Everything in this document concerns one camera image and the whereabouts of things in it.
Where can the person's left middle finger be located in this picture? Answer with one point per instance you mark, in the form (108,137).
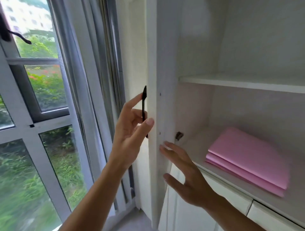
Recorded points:
(137,115)

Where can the white cabinet shelf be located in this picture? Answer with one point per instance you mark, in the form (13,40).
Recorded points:
(238,82)

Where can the person's right hand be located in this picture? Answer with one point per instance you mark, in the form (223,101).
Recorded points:
(194,183)

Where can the pink folded sheet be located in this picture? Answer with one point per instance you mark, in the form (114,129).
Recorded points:
(250,157)

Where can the person's left hand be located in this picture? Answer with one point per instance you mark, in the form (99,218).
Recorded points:
(125,142)

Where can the white window frame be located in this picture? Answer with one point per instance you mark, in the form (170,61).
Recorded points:
(73,95)

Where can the person's right forearm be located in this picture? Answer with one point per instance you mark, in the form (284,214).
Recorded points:
(231,216)

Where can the white cabinet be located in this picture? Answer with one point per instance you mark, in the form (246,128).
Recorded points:
(250,47)

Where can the person's right middle finger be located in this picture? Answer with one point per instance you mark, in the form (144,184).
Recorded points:
(176,148)

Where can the metal door hinge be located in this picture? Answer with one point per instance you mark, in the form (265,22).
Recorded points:
(179,135)

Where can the person's left forearm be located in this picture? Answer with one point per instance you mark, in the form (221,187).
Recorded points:
(95,202)

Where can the person's left thumb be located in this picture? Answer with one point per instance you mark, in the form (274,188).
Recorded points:
(143,129)

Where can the white cabinet door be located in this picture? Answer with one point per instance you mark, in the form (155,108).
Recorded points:
(274,219)
(190,214)
(163,59)

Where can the person's right thumb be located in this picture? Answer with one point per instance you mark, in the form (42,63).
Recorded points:
(174,183)

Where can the grey window side rail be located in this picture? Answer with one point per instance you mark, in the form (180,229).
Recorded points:
(116,71)

